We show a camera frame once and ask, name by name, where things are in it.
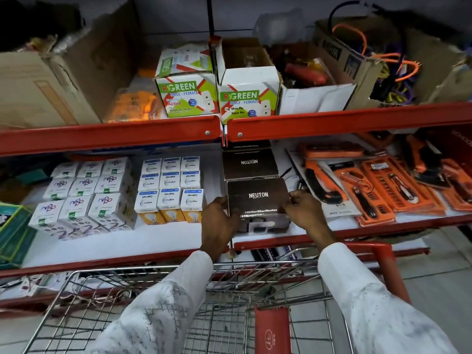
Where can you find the person's left hand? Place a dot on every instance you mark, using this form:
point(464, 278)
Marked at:
point(217, 232)

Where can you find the person's right hand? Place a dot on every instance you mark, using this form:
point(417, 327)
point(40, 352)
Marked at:
point(311, 217)

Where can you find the person's left thumb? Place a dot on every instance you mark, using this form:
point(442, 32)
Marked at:
point(233, 223)

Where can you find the person's right thumb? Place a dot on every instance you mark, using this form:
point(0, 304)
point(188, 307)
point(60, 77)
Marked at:
point(290, 210)

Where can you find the dark brown printed box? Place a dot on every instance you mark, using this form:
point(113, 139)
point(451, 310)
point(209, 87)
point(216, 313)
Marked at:
point(258, 197)

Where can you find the person's left forearm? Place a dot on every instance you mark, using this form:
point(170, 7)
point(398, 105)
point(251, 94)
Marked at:
point(162, 313)

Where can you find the person's right forearm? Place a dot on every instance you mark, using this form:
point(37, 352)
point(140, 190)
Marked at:
point(372, 309)

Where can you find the orange utility knife pack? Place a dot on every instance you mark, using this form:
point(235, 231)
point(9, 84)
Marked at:
point(324, 186)

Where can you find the black striped packs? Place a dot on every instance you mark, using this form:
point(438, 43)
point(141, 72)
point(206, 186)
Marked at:
point(274, 253)

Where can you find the dark brown plain box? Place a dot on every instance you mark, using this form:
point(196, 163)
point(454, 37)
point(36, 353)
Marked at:
point(250, 164)

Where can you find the group of white blue bulb boxes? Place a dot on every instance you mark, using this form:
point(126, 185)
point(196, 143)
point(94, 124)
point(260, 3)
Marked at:
point(169, 187)

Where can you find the flat orange tool pack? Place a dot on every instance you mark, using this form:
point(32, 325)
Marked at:
point(332, 149)

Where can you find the orange screwdriver pack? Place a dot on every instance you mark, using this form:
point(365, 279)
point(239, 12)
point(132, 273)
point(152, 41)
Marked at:
point(363, 200)

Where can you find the black flat box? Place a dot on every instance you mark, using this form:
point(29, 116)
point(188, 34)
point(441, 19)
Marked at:
point(250, 145)

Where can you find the orange bit set pack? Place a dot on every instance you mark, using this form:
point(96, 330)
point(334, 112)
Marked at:
point(400, 184)

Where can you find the red cart seat flap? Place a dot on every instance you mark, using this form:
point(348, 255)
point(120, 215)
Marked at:
point(272, 331)

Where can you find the open white cardboard box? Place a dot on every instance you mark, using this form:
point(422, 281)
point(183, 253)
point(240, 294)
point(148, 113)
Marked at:
point(317, 97)

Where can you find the open green white box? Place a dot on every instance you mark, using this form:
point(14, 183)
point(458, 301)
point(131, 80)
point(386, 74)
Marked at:
point(249, 92)

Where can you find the closed green white box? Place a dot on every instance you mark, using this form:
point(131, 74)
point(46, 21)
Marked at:
point(186, 90)

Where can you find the orange pliers pack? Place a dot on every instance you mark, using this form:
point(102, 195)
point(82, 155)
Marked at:
point(435, 169)

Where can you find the red metal shelf rack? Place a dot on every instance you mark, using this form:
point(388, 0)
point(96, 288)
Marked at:
point(110, 134)

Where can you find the group of white purple-print boxes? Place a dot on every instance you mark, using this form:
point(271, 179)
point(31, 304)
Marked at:
point(83, 195)

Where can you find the orange plastic packet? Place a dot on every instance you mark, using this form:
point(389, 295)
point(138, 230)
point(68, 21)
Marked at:
point(132, 105)

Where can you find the clear plastic bag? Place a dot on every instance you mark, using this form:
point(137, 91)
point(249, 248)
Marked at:
point(278, 27)

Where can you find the plain cardboard box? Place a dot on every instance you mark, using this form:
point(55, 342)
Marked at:
point(438, 69)

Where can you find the green packet stack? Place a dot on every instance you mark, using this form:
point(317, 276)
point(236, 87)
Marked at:
point(14, 232)

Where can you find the large brown cardboard box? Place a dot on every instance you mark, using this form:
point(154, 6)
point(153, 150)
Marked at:
point(44, 84)

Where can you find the black bag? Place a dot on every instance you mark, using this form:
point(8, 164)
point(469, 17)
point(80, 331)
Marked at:
point(37, 22)

